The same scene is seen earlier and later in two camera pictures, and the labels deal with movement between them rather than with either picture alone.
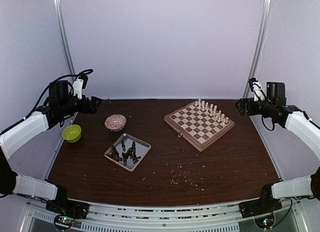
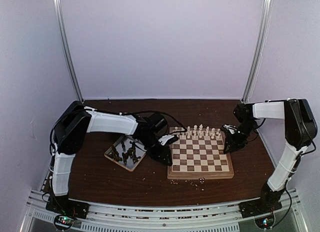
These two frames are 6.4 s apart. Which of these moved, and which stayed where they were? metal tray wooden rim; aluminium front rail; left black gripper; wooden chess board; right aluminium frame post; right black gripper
Moved: right black gripper; wooden chess board; left black gripper
Stayed: aluminium front rail; right aluminium frame post; metal tray wooden rim
